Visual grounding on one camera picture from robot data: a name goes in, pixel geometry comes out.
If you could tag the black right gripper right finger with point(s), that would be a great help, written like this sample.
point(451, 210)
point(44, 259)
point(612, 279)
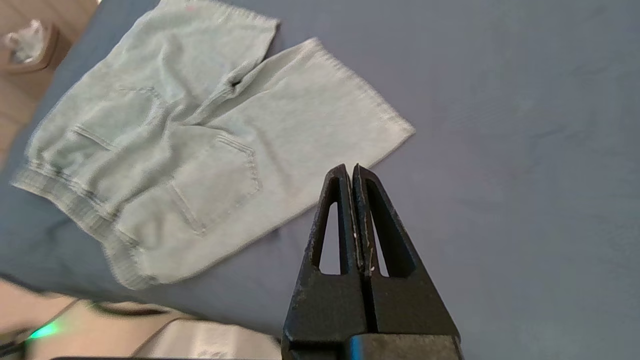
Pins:
point(405, 310)

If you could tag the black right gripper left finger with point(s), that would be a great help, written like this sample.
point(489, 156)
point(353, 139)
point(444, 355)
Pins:
point(325, 310)

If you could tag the light blue denim shorts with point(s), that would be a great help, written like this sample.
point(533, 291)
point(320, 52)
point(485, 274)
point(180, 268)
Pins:
point(200, 150)

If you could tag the blue bed sheet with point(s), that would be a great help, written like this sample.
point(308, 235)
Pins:
point(500, 150)

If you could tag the brown trash bin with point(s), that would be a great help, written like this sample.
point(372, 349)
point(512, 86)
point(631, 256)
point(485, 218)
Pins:
point(45, 55)

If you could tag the white plastic bin bag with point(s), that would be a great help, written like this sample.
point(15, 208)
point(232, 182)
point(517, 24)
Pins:
point(25, 42)

